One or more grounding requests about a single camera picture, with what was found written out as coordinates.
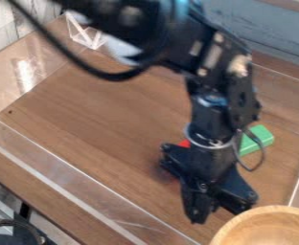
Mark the black metal table bracket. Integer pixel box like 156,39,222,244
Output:
0,206,57,245

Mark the wooden bowl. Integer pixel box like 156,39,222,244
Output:
210,206,299,245

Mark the clear acrylic table barrier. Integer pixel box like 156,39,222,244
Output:
0,11,299,245

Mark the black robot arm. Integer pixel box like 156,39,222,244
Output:
36,0,262,224

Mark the red plush strawberry toy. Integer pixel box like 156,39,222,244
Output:
178,140,191,148

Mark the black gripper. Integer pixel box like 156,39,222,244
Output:
162,144,258,224

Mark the green rectangular block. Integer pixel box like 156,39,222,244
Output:
239,124,275,156

